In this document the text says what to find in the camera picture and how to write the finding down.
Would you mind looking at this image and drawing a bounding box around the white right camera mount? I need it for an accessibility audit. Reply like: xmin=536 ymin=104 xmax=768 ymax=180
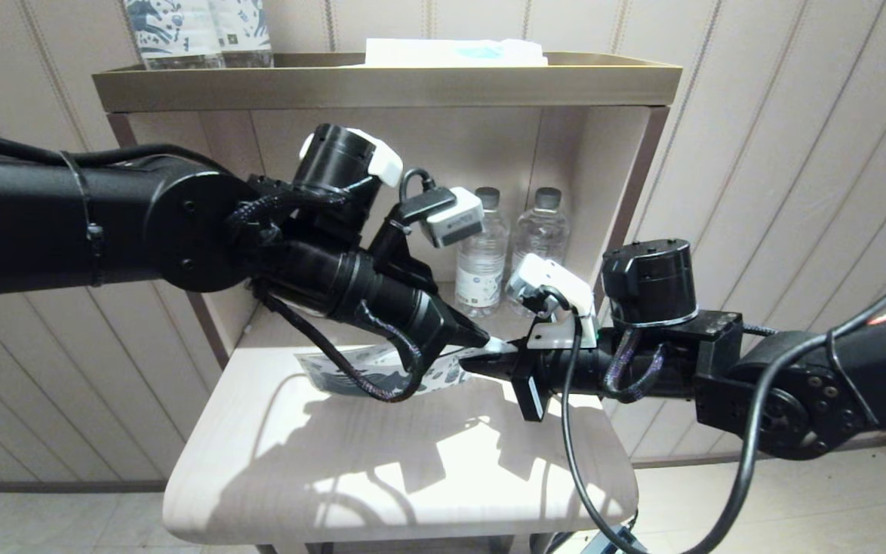
xmin=524 ymin=258 xmax=599 ymax=352

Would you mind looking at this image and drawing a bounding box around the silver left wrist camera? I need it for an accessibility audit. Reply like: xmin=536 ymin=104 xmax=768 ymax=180
xmin=426 ymin=187 xmax=485 ymax=249

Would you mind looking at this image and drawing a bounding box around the braided black left arm cable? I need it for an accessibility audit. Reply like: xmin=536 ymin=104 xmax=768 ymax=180
xmin=224 ymin=192 xmax=422 ymax=403

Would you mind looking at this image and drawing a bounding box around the black left camera cable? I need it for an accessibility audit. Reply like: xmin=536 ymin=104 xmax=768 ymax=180
xmin=397 ymin=168 xmax=457 ymax=225

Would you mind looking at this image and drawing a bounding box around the white zip pouch blue horse print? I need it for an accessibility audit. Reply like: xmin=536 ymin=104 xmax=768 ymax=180
xmin=295 ymin=336 xmax=517 ymax=399

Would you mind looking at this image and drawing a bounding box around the smooth black right arm cable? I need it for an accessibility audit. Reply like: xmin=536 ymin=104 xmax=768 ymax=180
xmin=678 ymin=260 xmax=886 ymax=554

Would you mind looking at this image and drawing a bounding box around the clear water bottle plain label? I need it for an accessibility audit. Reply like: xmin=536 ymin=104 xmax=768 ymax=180
xmin=506 ymin=187 xmax=569 ymax=318

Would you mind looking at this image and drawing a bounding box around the clear water bottle dotted label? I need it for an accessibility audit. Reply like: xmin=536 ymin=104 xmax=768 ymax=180
xmin=456 ymin=187 xmax=507 ymax=318

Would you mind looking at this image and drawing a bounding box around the brown shelf tray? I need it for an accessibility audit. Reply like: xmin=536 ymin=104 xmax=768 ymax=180
xmin=92 ymin=52 xmax=682 ymax=115

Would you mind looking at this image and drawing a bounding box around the small blue printed white pouch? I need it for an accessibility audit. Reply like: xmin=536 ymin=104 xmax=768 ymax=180
xmin=208 ymin=0 xmax=275 ymax=68

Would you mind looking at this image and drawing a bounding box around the grey robot base chassis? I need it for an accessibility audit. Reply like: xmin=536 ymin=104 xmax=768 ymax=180
xmin=581 ymin=526 xmax=648 ymax=554

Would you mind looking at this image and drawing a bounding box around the beige wooden shelf unit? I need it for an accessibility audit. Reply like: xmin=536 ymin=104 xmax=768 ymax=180
xmin=92 ymin=52 xmax=682 ymax=554

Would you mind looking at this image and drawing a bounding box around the flat white blue packet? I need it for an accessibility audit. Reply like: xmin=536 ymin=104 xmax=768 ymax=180
xmin=343 ymin=38 xmax=549 ymax=68

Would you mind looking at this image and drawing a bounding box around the smooth black arm cable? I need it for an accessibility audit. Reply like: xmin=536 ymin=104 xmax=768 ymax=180
xmin=678 ymin=260 xmax=886 ymax=554
xmin=0 ymin=123 xmax=217 ymax=169

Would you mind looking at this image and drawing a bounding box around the braided grey right arm cable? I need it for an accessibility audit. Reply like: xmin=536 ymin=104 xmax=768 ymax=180
xmin=603 ymin=327 xmax=663 ymax=403

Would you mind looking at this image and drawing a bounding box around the large blue printed white pouch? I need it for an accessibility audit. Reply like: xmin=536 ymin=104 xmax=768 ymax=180
xmin=124 ymin=0 xmax=226 ymax=70

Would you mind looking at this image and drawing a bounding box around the smooth black left arm cable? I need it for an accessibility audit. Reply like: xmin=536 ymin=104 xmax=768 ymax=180
xmin=0 ymin=123 xmax=217 ymax=169

